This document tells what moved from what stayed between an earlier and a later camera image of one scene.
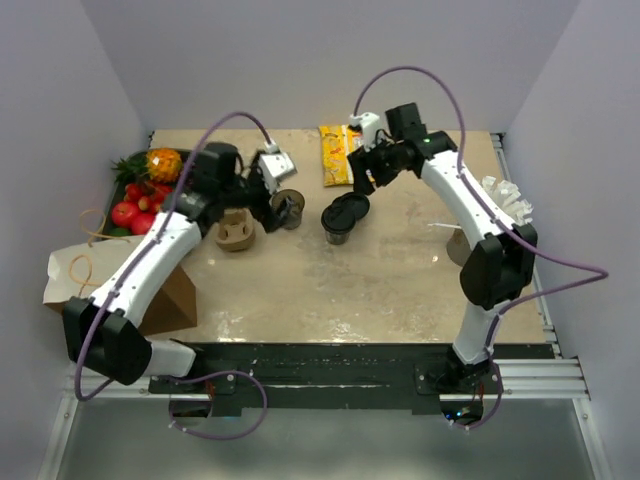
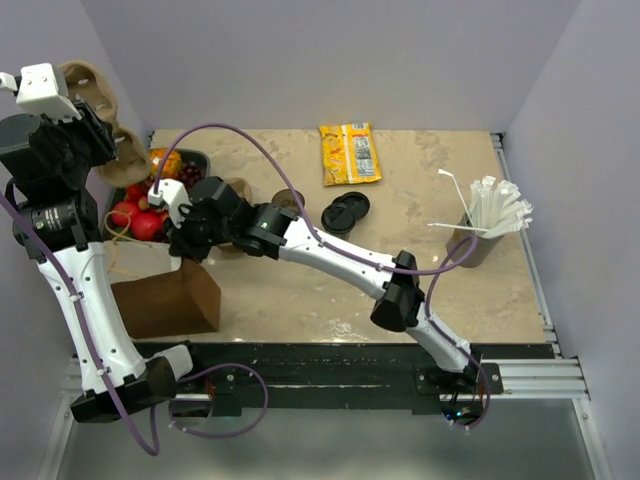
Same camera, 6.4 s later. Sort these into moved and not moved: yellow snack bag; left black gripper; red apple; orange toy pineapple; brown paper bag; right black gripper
Moved: right black gripper; brown paper bag; left black gripper
Not moved: yellow snack bag; orange toy pineapple; red apple
